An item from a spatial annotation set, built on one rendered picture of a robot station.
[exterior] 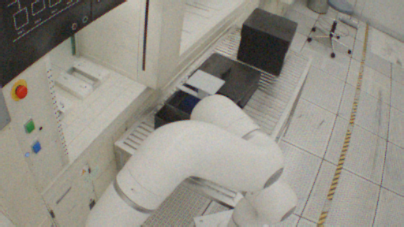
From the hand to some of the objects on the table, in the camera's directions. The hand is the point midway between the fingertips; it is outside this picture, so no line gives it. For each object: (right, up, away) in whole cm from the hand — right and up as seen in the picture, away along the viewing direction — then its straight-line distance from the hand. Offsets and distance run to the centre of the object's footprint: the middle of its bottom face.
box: (+69, +86, +136) cm, 175 cm away
